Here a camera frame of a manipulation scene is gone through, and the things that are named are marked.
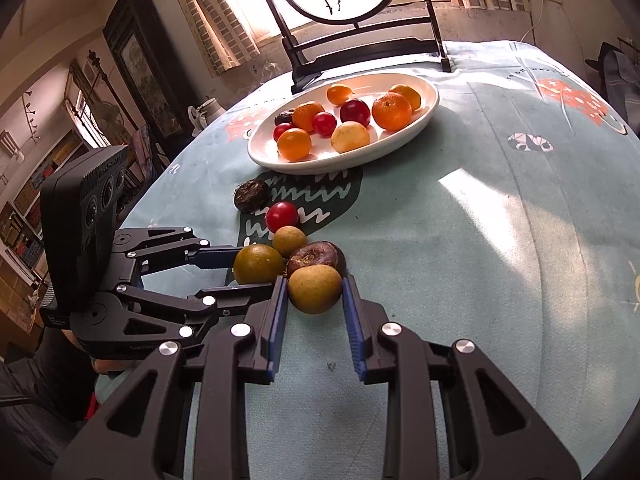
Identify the pile of clothes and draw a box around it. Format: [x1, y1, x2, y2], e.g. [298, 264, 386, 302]
[585, 40, 640, 136]

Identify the floor fan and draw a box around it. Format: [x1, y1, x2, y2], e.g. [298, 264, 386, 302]
[90, 100, 126, 133]

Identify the yellow-brown citrus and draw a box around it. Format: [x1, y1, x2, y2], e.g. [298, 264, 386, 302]
[287, 264, 344, 315]

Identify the dark coat stand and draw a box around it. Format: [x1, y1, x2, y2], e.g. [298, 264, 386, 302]
[87, 50, 141, 133]

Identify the light blue printed tablecloth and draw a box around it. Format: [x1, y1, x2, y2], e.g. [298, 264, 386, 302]
[95, 40, 640, 480]

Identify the dark red plum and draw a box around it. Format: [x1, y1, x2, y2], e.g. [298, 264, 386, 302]
[339, 99, 372, 128]

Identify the dark framed round painted screen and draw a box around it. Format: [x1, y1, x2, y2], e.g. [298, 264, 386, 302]
[245, 0, 453, 95]

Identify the small yellow-green citrus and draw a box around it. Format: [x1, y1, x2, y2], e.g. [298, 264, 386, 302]
[271, 225, 308, 259]

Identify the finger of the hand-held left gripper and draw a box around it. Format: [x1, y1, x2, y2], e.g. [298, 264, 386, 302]
[102, 282, 276, 356]
[114, 227, 241, 273]

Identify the yellow plum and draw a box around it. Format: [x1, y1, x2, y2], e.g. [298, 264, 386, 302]
[330, 120, 372, 154]

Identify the orange mandarin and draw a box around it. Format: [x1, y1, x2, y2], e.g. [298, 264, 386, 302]
[292, 101, 326, 132]
[371, 92, 414, 131]

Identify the white oval plate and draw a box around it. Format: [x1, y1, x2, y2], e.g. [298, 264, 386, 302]
[247, 72, 440, 176]

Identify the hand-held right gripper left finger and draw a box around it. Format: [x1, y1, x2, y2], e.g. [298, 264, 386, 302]
[52, 276, 290, 480]

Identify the white jug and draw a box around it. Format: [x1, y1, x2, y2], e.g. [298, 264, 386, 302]
[197, 97, 226, 123]

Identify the wooden bookshelf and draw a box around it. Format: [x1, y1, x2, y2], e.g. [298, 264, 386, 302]
[0, 130, 91, 331]

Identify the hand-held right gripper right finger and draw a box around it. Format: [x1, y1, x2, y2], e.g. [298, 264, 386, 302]
[341, 275, 583, 480]

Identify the small red plum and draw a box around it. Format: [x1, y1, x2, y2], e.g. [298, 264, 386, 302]
[265, 201, 300, 233]
[312, 112, 338, 137]

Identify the smooth orange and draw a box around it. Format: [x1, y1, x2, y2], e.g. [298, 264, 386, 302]
[277, 128, 312, 163]

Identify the small orange kumquat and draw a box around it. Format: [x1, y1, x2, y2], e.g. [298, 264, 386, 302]
[327, 83, 354, 107]

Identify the golden orange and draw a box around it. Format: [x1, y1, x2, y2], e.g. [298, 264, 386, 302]
[388, 84, 422, 112]

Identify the dark wooden cabinet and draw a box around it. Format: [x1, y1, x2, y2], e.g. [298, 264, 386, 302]
[102, 0, 188, 148]

